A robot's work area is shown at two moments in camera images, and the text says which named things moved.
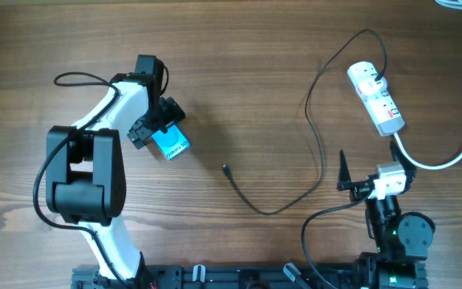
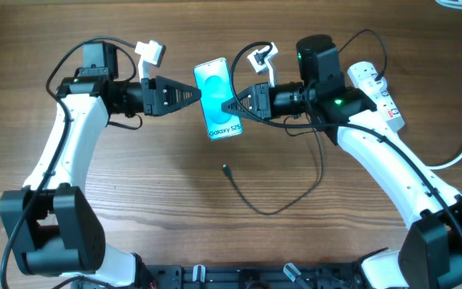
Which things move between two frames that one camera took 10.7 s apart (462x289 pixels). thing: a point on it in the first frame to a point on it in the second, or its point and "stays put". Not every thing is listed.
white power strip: x=373 y=94 stays put
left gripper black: x=172 y=113 to x=159 y=95
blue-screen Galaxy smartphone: x=172 y=143 to x=214 y=79
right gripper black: x=360 y=189 to x=261 y=105
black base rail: x=230 y=276 stays put
